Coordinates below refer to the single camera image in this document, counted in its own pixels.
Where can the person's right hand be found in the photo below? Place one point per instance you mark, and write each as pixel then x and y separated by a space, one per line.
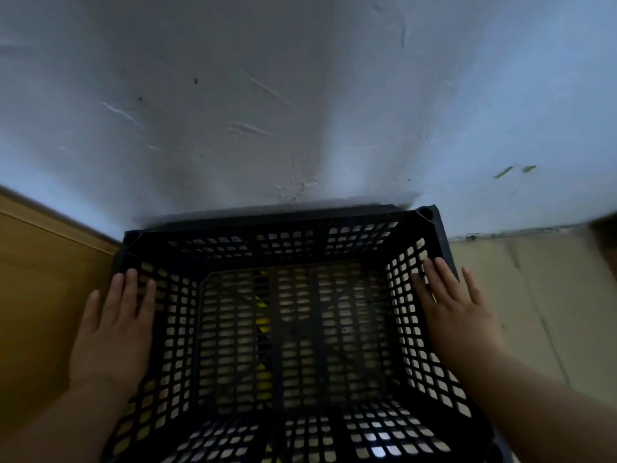
pixel 460 327

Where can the person's left hand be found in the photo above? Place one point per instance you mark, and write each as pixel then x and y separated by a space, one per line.
pixel 113 342

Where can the person's left middle finger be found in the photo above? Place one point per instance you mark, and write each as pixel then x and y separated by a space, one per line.
pixel 130 294

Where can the person's right middle finger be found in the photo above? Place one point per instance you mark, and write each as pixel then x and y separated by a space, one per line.
pixel 433 282

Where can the person's left little finger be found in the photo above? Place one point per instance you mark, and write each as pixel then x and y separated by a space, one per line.
pixel 91 311

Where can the person's right little finger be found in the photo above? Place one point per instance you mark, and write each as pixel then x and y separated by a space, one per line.
pixel 471 286

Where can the black plastic lattice crate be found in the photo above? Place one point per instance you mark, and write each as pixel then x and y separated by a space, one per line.
pixel 299 236

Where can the person's right forearm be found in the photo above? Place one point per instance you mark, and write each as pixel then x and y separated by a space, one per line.
pixel 540 414

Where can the person's left forearm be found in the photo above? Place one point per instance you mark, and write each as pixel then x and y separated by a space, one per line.
pixel 62 424

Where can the brown wooden furniture panel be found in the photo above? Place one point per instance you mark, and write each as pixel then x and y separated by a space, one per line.
pixel 38 294

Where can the yellow strip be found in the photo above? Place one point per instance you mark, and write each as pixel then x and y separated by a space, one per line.
pixel 263 327

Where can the dark brown furniture edge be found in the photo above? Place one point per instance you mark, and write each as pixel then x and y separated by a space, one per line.
pixel 606 245

